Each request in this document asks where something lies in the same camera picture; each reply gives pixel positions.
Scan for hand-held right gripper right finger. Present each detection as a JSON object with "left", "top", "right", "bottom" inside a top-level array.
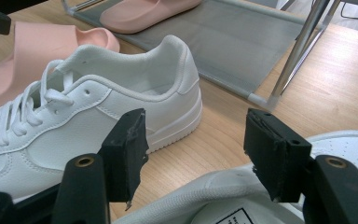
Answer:
[{"left": 242, "top": 107, "right": 313, "bottom": 203}]

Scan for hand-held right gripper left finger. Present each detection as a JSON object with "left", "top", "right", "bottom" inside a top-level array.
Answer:
[{"left": 97, "top": 107, "right": 150, "bottom": 212}]

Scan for pink slipper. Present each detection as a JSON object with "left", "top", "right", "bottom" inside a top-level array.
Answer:
[
  {"left": 0, "top": 21, "right": 121, "bottom": 116},
  {"left": 99, "top": 0, "right": 203, "bottom": 35}
]

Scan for white sneaker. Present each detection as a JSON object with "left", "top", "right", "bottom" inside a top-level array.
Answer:
[
  {"left": 113, "top": 130, "right": 358, "bottom": 224},
  {"left": 0, "top": 35, "right": 203, "bottom": 203}
]

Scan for metal shoe rack grey shelves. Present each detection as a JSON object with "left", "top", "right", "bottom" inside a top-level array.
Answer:
[{"left": 60, "top": 0, "right": 344, "bottom": 112}]

